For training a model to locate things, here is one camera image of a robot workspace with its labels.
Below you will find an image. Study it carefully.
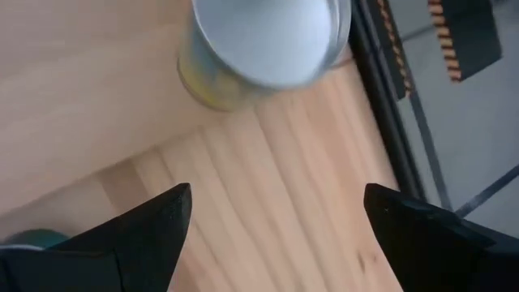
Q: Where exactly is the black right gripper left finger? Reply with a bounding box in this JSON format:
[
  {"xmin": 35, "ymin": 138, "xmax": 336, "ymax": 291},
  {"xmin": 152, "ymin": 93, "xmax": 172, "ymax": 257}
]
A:
[{"xmin": 0, "ymin": 182, "xmax": 192, "ymax": 292}]

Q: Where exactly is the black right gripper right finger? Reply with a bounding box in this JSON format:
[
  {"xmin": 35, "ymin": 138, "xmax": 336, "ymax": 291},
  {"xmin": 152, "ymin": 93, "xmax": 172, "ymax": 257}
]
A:
[{"xmin": 363, "ymin": 182, "xmax": 519, "ymax": 292}]

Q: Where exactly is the yellow-green teal can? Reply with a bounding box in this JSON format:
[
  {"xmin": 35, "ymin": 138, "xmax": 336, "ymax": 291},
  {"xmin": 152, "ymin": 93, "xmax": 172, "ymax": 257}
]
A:
[{"xmin": 177, "ymin": 0, "xmax": 353, "ymax": 113}]

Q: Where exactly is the short teal can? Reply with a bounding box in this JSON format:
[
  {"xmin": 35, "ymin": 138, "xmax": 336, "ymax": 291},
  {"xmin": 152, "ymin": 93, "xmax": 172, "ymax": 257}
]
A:
[{"xmin": 3, "ymin": 229, "xmax": 71, "ymax": 251}]

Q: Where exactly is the black orange-edged panel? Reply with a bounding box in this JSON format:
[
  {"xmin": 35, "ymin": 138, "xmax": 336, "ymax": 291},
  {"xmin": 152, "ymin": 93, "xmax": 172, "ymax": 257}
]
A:
[
  {"xmin": 427, "ymin": 0, "xmax": 504, "ymax": 83},
  {"xmin": 367, "ymin": 0, "xmax": 415, "ymax": 101}
]

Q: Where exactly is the black table edge rail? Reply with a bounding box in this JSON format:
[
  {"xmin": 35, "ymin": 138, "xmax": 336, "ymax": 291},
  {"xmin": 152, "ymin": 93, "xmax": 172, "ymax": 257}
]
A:
[{"xmin": 349, "ymin": 0, "xmax": 429, "ymax": 202}]

